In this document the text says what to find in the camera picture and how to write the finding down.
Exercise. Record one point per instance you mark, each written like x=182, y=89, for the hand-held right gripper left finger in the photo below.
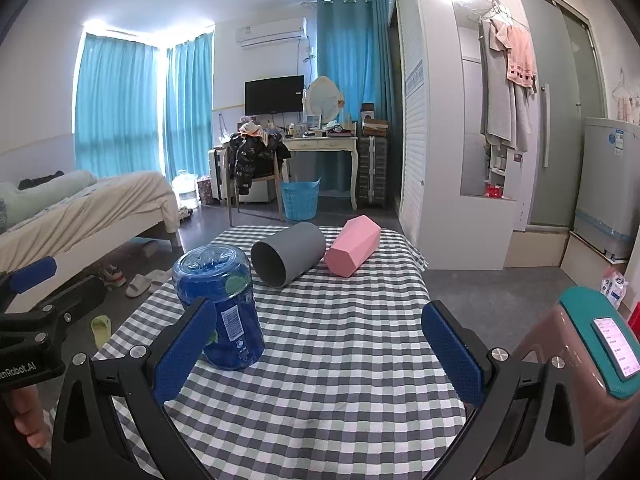
x=184, y=355

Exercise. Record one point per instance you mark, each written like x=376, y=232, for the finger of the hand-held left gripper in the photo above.
x=31, y=274
x=80, y=294

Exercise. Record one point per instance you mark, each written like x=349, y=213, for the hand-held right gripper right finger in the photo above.
x=452, y=355

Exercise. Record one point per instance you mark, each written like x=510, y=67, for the pink hexagonal cup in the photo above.
x=351, y=247

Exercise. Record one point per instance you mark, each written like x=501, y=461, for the grey cup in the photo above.
x=300, y=249

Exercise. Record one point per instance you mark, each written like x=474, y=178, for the blue transparent plastic cup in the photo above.
x=212, y=272

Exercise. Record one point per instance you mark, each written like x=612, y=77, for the person's left hand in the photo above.
x=31, y=417

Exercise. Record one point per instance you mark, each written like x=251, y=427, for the white sneaker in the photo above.
x=114, y=277

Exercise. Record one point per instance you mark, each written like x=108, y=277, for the green slipper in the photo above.
x=101, y=330

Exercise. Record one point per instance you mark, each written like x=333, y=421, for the white slipper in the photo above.
x=142, y=284

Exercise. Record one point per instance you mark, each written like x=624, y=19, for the bed with beige sheet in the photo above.
x=85, y=215

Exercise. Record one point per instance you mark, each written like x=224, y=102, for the grey slipper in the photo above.
x=145, y=248

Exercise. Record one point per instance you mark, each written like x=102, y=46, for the pale green pillow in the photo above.
x=60, y=185

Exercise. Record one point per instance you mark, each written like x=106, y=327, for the dark cloth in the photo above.
x=40, y=180

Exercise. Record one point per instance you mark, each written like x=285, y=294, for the grey checked tablecloth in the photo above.
x=340, y=360

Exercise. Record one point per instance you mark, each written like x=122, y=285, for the brown bin teal lid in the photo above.
x=575, y=360

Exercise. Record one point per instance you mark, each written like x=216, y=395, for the clear water jug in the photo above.
x=184, y=190

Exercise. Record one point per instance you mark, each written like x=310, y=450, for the patterned gift bag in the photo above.
x=205, y=191

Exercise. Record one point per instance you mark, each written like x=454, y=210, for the smartphone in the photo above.
x=617, y=347

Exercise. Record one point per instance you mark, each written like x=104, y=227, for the white plastic bag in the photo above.
x=612, y=287

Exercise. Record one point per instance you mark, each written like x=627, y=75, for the white suitcase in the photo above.
x=218, y=175

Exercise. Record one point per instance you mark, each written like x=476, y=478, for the blue window curtain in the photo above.
x=117, y=110
x=187, y=110

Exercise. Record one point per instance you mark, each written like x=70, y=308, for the wooden chair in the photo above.
x=260, y=180

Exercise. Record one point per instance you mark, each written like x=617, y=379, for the blue laundry basket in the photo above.
x=300, y=200

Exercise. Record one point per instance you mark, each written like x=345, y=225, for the grey suitcase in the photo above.
x=372, y=170

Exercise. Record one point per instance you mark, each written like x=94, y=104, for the dark patterned jacket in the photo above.
x=250, y=160

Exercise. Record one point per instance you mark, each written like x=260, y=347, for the white washing machine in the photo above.
x=607, y=185

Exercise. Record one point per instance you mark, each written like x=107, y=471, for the pile of clothes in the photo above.
x=252, y=129

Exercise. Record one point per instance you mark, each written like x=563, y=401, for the cardboard box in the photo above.
x=375, y=126

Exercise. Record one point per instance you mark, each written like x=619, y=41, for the white dressing table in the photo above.
x=325, y=144

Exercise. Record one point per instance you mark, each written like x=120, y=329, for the frosted glass door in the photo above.
x=575, y=135

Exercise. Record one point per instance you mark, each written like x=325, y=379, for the grey hanging towel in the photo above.
x=500, y=105

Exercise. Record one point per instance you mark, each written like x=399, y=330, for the black television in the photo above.
x=274, y=95

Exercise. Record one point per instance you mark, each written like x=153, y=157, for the oval vanity mirror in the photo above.
x=324, y=99

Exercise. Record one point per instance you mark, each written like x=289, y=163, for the pink hanging towel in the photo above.
x=521, y=60

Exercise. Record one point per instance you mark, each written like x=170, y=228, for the tall blue curtain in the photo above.
x=345, y=60

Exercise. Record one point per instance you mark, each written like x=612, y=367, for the white air conditioner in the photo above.
x=271, y=31

